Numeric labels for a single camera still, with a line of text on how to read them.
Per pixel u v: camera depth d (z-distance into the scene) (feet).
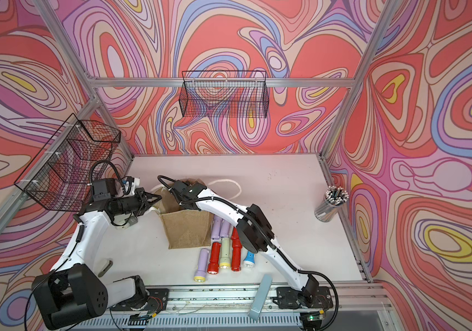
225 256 2.63
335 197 2.65
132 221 2.98
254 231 1.88
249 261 2.62
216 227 2.90
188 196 2.17
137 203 2.30
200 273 2.54
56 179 2.34
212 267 2.57
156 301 2.37
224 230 2.89
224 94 3.13
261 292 2.40
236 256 2.65
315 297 2.11
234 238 2.83
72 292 1.31
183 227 2.60
